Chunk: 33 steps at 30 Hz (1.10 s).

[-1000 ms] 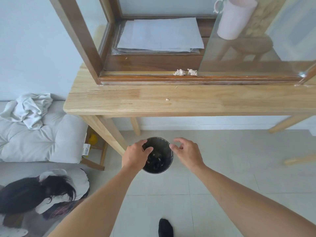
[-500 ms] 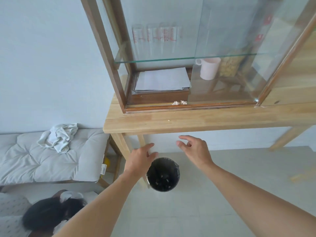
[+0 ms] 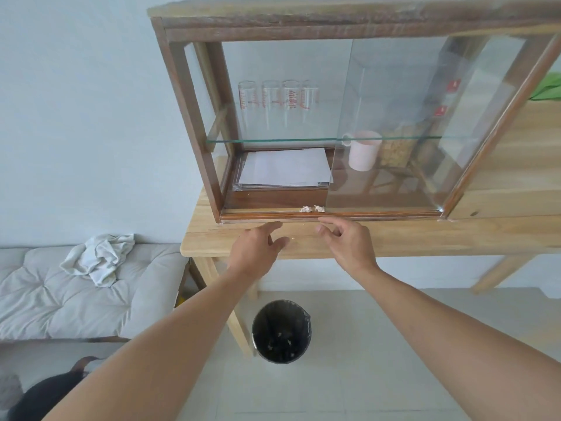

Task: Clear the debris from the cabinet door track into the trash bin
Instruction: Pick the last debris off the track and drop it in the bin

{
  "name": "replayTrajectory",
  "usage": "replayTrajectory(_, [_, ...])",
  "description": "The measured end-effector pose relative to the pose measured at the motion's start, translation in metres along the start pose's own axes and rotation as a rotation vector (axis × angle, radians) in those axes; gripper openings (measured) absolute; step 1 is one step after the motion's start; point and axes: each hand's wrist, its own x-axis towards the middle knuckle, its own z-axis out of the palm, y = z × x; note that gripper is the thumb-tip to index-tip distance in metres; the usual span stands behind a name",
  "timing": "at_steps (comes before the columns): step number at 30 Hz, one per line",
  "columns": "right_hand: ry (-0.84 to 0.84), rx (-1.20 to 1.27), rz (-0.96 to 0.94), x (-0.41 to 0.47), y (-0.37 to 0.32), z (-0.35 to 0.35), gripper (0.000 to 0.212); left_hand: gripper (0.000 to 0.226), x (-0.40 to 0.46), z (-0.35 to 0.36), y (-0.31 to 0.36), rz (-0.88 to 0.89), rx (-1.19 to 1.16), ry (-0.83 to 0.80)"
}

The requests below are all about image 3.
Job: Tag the person's left hand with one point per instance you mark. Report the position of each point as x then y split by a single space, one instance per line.
254 252

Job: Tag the person's right hand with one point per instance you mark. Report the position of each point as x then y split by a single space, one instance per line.
350 247

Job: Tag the person's right thumb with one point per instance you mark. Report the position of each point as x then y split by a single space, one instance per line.
326 230

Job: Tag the person's left thumb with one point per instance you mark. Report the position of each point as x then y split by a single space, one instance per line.
280 245

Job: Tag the person's left forearm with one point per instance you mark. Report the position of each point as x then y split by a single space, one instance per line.
166 350

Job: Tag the person's right forearm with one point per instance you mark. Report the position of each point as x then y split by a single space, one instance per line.
438 341

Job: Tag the stack of white papers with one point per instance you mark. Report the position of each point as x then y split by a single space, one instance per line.
285 168

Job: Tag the pink mug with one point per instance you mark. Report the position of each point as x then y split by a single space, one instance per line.
363 153

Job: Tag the black trash bin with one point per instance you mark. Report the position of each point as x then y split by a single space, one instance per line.
281 333

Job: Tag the light wooden table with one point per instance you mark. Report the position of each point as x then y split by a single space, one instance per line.
416 241

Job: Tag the glass cabinet shelf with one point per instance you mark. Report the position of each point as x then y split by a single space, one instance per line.
285 140

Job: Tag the glass jar of snacks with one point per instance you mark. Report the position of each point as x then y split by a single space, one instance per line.
396 151

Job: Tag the wooden glass display cabinet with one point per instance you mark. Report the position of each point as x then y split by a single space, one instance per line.
188 127

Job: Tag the sliding glass cabinet door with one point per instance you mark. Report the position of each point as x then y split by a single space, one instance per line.
394 83

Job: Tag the small red sticker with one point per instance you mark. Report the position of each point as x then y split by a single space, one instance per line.
454 84
441 110

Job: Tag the crumpled white cloth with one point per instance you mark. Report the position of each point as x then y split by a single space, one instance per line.
101 258

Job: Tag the white tufted cushion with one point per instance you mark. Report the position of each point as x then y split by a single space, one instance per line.
52 302

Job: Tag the green cloth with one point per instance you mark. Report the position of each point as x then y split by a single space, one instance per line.
548 89

